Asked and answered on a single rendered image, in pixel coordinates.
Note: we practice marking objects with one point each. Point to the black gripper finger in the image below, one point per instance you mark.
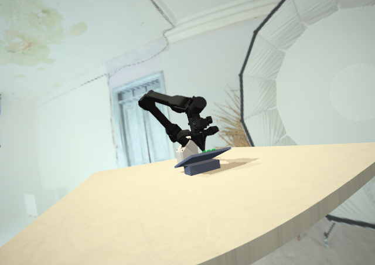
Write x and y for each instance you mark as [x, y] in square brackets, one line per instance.
[203, 139]
[197, 140]

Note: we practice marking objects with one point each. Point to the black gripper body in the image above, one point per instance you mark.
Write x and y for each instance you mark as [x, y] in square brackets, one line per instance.
[200, 130]

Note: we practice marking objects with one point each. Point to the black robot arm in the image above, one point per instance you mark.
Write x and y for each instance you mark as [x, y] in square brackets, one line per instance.
[192, 106]

